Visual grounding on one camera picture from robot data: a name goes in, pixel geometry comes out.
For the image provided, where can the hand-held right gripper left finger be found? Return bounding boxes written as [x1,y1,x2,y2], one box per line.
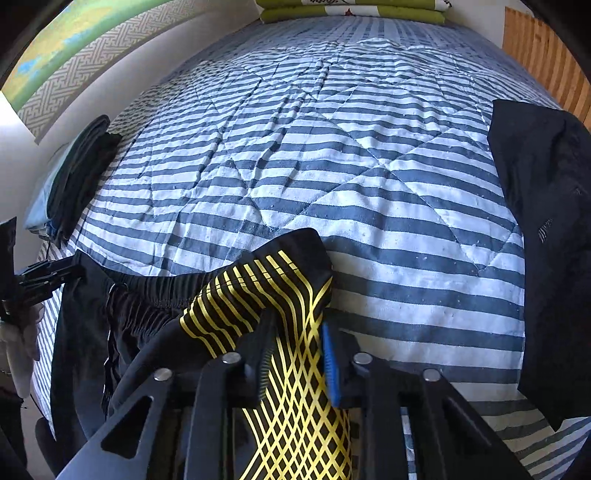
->
[55,318,279,480]

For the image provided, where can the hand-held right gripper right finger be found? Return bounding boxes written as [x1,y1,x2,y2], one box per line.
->
[321,320,532,480]

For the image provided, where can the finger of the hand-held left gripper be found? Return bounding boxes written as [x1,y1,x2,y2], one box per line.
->
[17,258,86,306]

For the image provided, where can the black pants with yellow pattern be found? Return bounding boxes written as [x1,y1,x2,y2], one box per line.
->
[48,228,354,480]

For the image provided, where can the person's left hand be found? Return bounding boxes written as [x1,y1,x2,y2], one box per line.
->
[0,302,45,400]

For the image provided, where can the blue white striped quilt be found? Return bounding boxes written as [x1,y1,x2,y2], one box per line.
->
[32,14,591,480]

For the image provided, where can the black garment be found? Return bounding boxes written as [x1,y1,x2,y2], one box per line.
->
[487,99,591,430]

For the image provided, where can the green folded blanket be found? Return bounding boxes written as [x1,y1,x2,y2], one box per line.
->
[256,0,455,26]

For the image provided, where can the wooden slatted panel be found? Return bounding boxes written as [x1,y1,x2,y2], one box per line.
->
[502,7,578,116]

